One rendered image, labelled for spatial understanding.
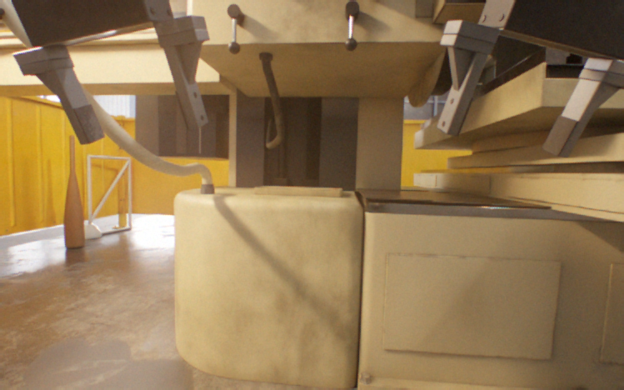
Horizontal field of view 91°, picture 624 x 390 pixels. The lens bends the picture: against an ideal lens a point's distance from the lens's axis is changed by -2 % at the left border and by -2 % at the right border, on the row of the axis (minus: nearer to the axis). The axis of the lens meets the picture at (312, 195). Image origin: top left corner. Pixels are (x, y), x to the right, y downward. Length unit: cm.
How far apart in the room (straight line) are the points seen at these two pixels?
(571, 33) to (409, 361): 96
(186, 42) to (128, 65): 119
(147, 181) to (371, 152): 293
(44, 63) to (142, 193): 362
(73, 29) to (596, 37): 48
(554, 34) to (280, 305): 93
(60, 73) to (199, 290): 86
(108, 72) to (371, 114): 115
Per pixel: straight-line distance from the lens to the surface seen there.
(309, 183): 160
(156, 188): 393
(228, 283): 108
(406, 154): 339
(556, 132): 45
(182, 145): 178
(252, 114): 165
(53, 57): 43
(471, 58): 36
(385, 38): 99
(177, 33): 35
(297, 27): 101
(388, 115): 161
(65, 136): 360
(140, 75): 149
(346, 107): 159
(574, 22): 39
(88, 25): 38
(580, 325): 127
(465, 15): 100
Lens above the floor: 69
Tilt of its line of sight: 4 degrees down
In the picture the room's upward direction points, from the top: 2 degrees clockwise
